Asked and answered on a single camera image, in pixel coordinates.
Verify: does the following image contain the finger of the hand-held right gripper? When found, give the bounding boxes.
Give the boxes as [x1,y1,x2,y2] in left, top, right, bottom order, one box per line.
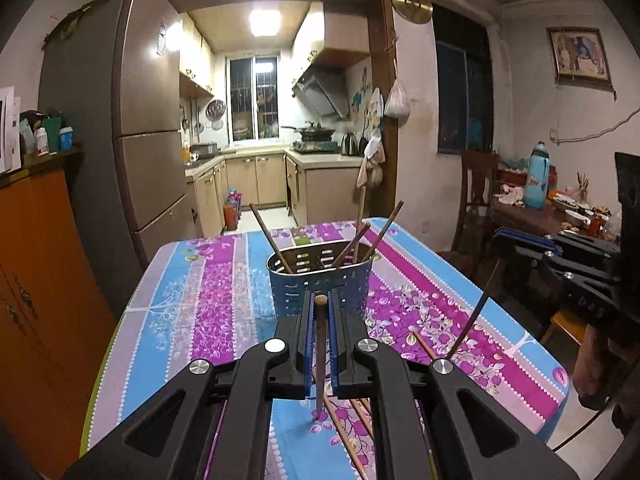
[500,242,618,291]
[492,226,622,262]

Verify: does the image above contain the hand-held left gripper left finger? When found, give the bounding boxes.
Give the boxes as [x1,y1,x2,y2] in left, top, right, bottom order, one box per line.
[62,289,317,480]

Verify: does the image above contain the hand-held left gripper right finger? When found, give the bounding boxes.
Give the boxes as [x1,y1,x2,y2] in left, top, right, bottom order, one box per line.
[327,288,583,480]

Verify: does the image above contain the blue perforated utensil holder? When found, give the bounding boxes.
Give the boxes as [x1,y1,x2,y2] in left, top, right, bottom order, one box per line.
[265,239,374,319]

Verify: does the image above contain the person's right hand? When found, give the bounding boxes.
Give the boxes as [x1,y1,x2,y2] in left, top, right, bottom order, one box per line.
[574,321,621,407]

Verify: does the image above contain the white crumpled cloth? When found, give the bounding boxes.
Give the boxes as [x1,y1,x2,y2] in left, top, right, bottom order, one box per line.
[494,184,526,207]

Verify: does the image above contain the wooden stool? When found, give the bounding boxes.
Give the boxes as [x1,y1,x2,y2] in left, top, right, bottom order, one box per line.
[542,309,589,347]

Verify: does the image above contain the blue thermos bottle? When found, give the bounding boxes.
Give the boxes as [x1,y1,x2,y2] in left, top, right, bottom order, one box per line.
[523,140,551,210]

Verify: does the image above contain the dark wooden chair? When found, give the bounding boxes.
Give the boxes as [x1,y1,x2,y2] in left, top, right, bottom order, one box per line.
[452,149,501,277]

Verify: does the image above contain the floral striped tablecloth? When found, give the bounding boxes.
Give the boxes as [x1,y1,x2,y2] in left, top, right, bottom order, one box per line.
[80,217,571,480]

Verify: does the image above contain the colourful bottles on floor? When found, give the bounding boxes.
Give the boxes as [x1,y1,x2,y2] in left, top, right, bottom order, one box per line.
[223,188,244,231]

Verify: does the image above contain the framed elephant picture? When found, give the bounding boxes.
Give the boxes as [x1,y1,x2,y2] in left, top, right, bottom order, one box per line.
[546,27,614,87]

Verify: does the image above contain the dark barred window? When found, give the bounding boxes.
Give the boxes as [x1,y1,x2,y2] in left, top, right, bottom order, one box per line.
[432,2,494,156]

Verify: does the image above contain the hanging kitchen cloths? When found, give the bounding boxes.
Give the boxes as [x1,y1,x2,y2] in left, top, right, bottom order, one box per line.
[357,129,386,192]

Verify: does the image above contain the beige kitchen base cabinets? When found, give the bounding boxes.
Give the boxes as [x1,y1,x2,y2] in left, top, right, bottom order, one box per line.
[185,152,367,242]

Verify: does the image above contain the white hanging plastic bag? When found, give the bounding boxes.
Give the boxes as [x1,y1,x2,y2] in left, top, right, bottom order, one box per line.
[383,79,411,122]

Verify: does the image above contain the black wok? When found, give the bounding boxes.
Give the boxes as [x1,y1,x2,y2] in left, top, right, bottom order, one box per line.
[280,120,336,141]

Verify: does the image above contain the steel range hood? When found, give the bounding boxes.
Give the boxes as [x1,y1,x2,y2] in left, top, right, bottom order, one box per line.
[292,67,351,120]

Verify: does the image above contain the kitchen window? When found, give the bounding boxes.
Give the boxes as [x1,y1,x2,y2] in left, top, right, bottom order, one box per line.
[227,53,281,142]

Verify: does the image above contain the orange wooden cabinet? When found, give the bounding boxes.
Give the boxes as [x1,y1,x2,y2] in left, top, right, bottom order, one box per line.
[0,145,119,467]

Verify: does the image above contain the grey refrigerator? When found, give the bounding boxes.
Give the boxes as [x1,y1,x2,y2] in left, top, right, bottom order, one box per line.
[38,0,202,292]

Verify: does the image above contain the kitchen ceiling light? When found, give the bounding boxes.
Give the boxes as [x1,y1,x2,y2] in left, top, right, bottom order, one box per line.
[249,8,284,37]

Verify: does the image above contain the green packet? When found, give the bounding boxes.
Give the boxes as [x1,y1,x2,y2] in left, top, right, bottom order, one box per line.
[42,116,64,154]

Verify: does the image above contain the white microwave oven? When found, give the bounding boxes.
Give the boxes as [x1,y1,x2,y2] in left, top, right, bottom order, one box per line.
[0,86,24,174]

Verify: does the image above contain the green cloth on refrigerator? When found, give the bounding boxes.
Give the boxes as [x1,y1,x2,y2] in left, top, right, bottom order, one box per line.
[42,0,109,44]

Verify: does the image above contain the white wall cable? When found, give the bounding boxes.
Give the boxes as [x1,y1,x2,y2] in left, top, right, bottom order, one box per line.
[549,104,640,144]

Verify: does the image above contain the gold wall clock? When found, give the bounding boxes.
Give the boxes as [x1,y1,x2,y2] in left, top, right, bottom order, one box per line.
[390,0,434,25]

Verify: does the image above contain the wall cabinet above hood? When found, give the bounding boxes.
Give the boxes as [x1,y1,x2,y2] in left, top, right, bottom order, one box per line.
[289,2,371,69]

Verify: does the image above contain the wall cabinet with handles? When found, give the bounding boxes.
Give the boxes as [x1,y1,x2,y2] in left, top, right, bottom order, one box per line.
[178,12,216,99]

